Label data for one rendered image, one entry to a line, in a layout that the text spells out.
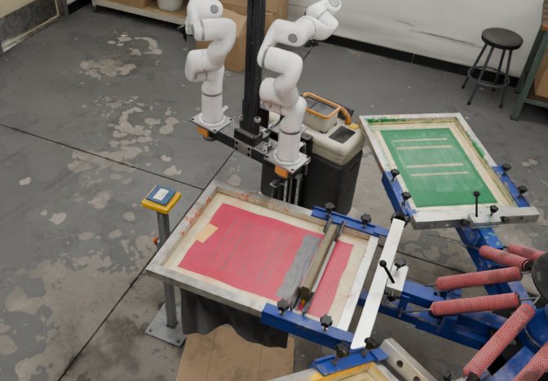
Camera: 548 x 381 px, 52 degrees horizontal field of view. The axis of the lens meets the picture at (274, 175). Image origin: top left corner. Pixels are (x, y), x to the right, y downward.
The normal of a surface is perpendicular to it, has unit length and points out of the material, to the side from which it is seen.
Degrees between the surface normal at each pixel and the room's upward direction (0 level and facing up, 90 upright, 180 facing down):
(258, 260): 0
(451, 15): 90
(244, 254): 0
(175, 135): 0
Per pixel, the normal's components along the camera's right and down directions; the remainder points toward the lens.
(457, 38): -0.37, 0.58
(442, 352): 0.07, -0.77
